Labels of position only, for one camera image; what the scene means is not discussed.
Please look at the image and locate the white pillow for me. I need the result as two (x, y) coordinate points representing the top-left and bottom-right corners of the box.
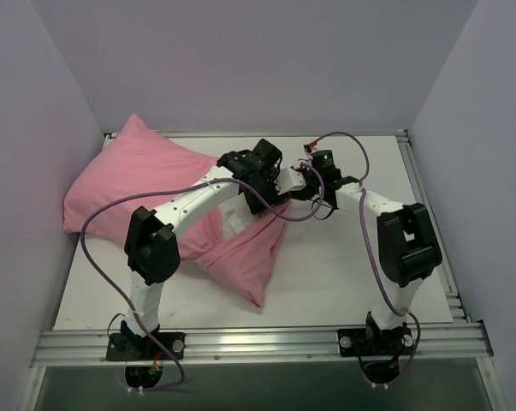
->
(217, 196), (257, 239)

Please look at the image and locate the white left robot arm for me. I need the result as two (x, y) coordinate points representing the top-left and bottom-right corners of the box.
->
(121, 140), (288, 359)

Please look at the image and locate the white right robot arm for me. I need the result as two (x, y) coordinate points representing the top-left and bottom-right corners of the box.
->
(290, 166), (442, 354)

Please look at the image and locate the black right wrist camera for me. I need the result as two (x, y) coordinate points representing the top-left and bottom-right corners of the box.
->
(304, 143), (341, 182)

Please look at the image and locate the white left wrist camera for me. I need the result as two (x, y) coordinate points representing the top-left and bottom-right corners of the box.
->
(275, 167), (306, 195)

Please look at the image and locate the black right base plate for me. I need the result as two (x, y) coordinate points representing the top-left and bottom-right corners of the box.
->
(336, 326), (414, 357)

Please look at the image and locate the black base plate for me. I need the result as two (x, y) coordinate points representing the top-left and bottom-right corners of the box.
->
(336, 326), (414, 357)
(105, 331), (186, 362)

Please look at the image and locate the aluminium right side rail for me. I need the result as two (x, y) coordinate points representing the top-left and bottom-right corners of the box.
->
(395, 130), (472, 323)

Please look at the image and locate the aluminium rail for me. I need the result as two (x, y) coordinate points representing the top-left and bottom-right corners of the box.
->
(395, 130), (472, 323)
(31, 322), (494, 366)

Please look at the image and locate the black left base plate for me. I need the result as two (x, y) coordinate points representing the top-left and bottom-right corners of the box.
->
(105, 331), (186, 362)

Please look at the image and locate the aluminium front rail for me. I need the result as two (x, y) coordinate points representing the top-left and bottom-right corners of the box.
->
(31, 322), (494, 366)

